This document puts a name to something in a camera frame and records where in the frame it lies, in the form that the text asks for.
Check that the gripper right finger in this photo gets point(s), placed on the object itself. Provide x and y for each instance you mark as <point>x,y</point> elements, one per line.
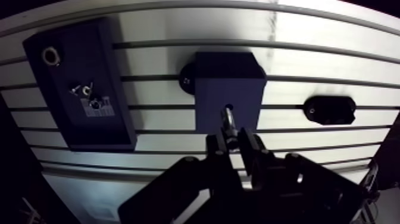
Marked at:
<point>300,194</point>

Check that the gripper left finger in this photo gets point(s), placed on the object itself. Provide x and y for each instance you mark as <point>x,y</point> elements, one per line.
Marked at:
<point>190,187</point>

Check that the steel bolt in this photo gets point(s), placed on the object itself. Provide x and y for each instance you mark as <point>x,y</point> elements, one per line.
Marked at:
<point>229,123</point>

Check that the black oval holder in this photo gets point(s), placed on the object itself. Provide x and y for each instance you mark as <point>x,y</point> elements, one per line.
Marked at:
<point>329,110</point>

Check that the dark blue-grey block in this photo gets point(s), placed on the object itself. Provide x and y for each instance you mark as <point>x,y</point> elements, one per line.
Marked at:
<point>229,90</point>

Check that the dark blue-grey tray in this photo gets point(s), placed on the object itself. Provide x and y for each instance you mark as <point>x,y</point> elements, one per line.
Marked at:
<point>78,125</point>

